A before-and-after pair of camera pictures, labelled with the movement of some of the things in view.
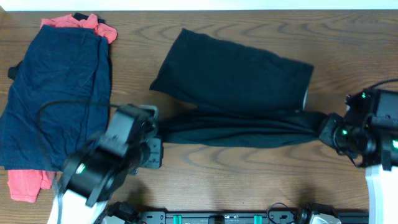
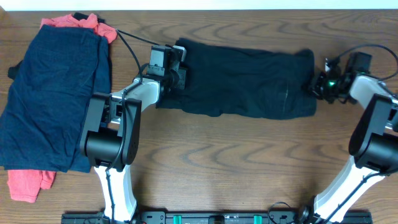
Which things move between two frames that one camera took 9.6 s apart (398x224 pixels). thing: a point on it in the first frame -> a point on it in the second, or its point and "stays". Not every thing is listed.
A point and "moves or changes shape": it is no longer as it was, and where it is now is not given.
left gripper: [159, 147] -> [181, 74]
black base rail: [282, 217] stays
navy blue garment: [56, 106] stays
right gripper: [327, 132] -> [315, 87]
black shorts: [242, 97] moves or changes shape
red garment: [25, 185] stays
